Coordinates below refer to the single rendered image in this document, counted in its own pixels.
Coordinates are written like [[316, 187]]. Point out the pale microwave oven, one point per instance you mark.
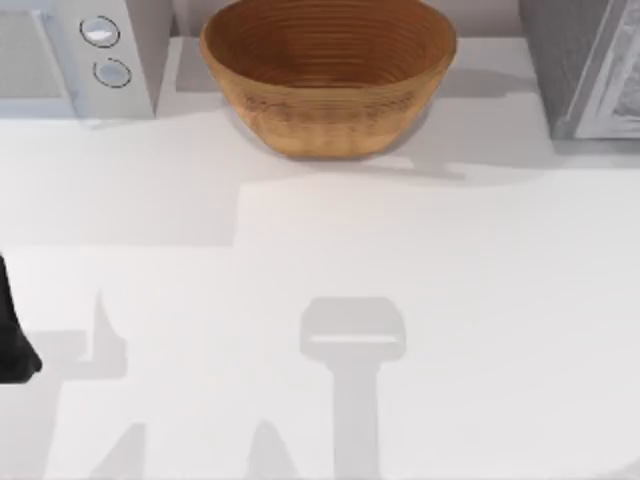
[[135, 60]]

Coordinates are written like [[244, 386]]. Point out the round grey microwave knob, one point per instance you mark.
[[100, 31], [112, 72]]

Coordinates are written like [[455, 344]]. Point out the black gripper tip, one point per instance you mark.
[[12, 345]]

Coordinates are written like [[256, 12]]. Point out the brown woven basket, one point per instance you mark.
[[327, 85]]

